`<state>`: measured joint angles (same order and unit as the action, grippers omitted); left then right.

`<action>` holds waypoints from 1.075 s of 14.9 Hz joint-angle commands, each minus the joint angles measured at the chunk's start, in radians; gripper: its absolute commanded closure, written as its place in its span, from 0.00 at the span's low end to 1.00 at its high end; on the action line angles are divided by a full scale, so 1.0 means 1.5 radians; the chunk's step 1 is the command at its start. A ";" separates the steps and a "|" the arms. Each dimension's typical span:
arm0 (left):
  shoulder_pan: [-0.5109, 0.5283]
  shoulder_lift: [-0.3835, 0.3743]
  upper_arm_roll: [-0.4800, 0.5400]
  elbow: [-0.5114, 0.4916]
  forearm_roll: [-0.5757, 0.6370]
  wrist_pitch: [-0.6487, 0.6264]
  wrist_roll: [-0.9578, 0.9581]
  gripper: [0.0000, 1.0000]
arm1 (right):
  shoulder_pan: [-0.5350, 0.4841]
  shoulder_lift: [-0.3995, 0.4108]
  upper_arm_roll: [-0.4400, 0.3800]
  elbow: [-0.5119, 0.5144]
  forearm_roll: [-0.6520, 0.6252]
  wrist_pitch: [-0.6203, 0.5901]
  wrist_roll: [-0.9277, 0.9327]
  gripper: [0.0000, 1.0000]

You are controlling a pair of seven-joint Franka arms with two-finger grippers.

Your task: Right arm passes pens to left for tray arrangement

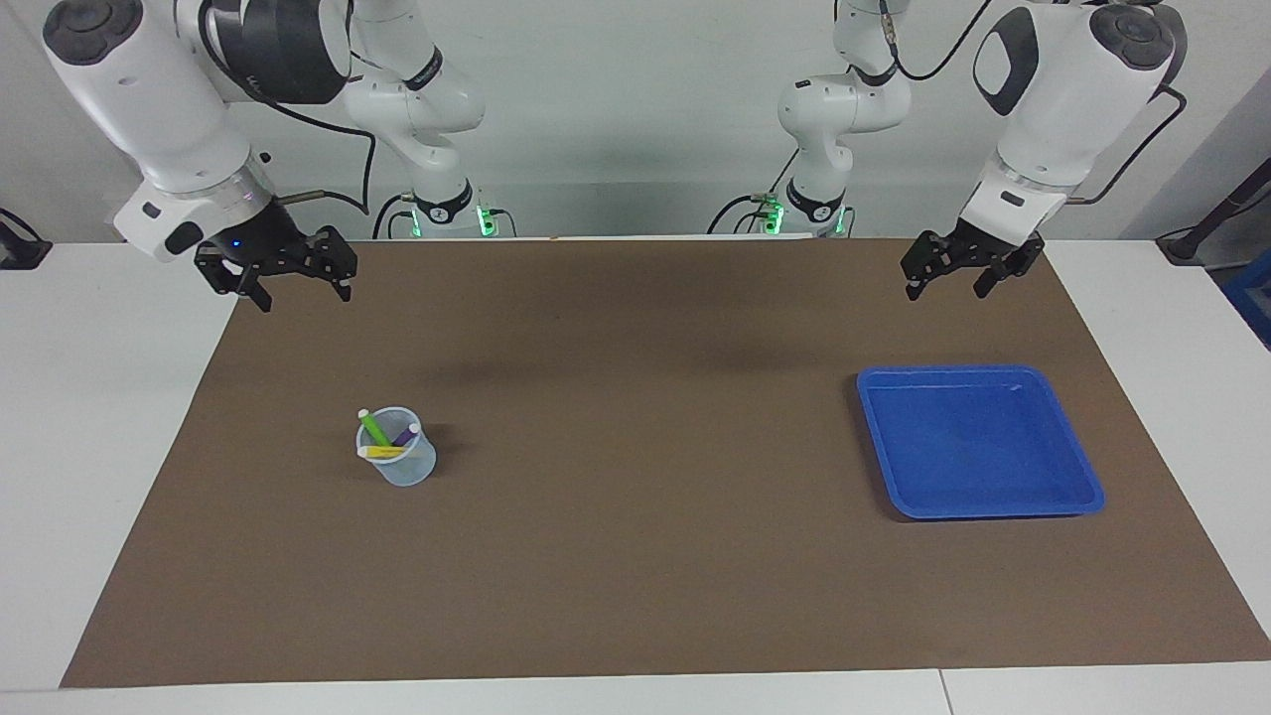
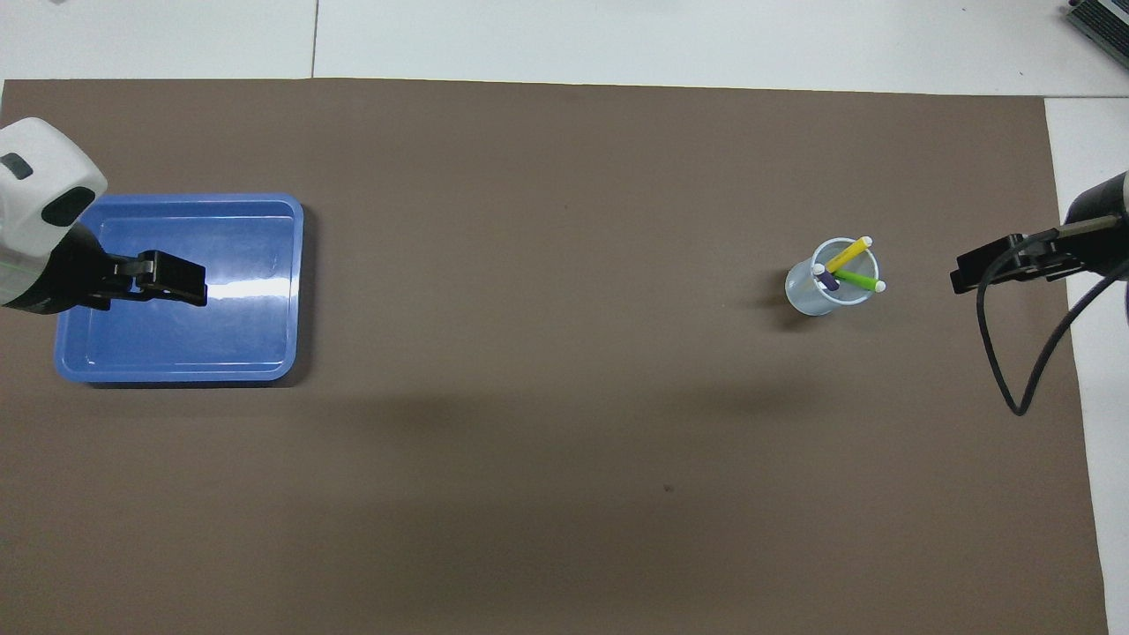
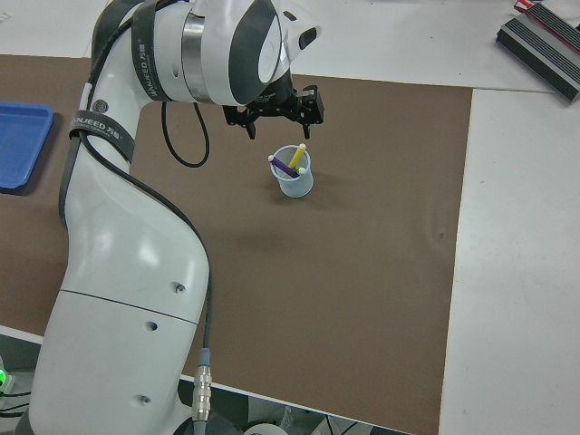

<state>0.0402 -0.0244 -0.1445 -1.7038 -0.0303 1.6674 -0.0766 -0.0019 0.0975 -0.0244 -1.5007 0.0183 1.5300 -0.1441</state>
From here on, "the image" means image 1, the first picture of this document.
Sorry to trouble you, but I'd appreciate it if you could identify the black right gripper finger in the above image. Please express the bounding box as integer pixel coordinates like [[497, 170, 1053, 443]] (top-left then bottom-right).
[[196, 258, 275, 314], [303, 226, 358, 302]]

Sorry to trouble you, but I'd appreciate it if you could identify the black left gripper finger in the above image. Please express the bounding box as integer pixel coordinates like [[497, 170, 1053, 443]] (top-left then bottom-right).
[[973, 253, 1044, 299], [901, 233, 959, 302]]

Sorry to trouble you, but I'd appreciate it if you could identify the blue plastic tray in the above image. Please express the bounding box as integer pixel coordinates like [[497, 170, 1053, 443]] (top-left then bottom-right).
[[856, 364, 1106, 520]]

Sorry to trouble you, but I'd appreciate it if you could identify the black stand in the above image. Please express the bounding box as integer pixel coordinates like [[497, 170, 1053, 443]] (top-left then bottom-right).
[[1157, 159, 1271, 267]]

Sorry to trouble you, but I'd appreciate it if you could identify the clear plastic cup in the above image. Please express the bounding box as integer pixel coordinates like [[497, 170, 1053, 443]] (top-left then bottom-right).
[[355, 405, 438, 488]]

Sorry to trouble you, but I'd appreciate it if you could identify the black table clamp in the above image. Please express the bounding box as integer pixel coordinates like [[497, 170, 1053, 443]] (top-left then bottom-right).
[[0, 209, 53, 271]]

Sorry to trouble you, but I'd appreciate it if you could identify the blue box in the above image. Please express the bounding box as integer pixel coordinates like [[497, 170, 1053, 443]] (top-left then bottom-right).
[[1223, 260, 1271, 349]]

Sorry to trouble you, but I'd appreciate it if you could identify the brown table mat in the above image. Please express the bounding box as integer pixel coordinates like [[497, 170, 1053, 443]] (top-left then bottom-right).
[[60, 236, 1271, 689]]

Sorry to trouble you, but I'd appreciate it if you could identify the black base cable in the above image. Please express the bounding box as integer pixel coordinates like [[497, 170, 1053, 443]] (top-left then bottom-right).
[[372, 194, 413, 239], [707, 194, 768, 235]]

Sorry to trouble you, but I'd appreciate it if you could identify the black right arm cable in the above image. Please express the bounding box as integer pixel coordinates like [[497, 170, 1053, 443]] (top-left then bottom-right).
[[199, 0, 378, 215]]

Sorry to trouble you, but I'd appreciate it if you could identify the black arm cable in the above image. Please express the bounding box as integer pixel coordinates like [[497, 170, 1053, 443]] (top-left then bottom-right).
[[199, 0, 378, 215], [879, 0, 1188, 205]]

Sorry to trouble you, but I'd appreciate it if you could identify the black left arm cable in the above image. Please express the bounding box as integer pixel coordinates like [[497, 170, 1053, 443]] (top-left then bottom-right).
[[879, 0, 1188, 205]]

